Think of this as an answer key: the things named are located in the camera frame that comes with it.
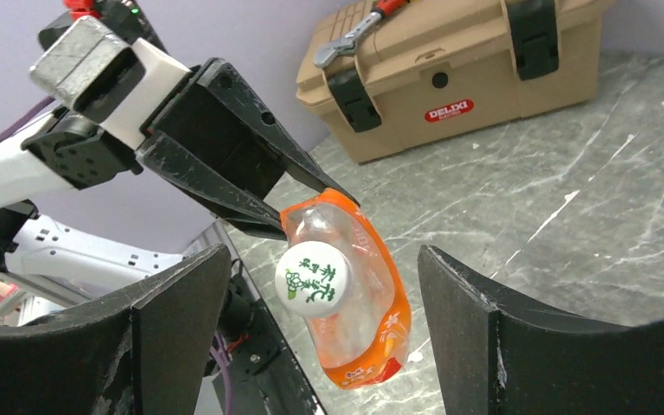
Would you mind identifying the red adjustable wrench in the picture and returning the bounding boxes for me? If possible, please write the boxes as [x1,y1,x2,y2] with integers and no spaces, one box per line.
[313,0,410,69]

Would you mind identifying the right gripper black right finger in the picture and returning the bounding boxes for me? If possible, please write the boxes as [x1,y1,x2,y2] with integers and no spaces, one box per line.
[418,246,664,414]

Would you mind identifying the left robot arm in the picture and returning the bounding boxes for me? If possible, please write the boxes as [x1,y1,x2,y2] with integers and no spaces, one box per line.
[0,58,337,291]

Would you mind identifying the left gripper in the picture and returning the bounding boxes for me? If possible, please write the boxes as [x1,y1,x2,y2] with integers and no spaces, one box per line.
[22,57,355,240]

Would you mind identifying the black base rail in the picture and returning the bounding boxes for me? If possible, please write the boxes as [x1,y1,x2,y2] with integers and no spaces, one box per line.
[186,221,327,414]

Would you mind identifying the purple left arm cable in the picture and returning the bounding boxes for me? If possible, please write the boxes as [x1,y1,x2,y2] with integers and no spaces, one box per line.
[0,96,58,158]

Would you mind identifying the tan plastic toolbox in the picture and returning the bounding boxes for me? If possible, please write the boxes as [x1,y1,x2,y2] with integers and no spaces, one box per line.
[296,1,610,163]

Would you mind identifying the crushed orange label bottle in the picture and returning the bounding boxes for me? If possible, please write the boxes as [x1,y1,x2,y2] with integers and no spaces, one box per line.
[274,188,412,390]

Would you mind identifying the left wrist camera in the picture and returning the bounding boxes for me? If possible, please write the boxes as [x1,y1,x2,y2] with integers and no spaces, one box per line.
[29,1,190,150]

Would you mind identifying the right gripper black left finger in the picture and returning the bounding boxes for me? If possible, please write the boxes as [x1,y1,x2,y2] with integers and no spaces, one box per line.
[0,246,231,414]

